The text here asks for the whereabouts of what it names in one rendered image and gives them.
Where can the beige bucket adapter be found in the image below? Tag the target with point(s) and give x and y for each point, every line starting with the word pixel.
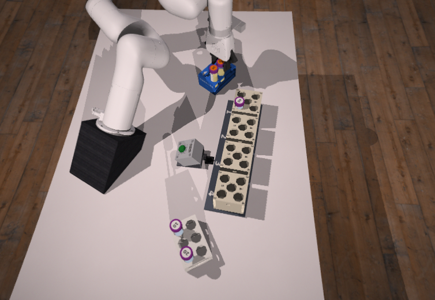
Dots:
pixel 230 192
pixel 237 157
pixel 242 129
pixel 252 102

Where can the blue tube rack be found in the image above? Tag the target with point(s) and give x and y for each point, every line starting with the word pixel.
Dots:
pixel 209 85

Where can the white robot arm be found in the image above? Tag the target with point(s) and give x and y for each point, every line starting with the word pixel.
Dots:
pixel 139 46

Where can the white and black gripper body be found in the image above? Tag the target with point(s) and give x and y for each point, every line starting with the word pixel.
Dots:
pixel 220 46

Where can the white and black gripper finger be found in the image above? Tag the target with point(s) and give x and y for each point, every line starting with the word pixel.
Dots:
pixel 232 59
pixel 214 58

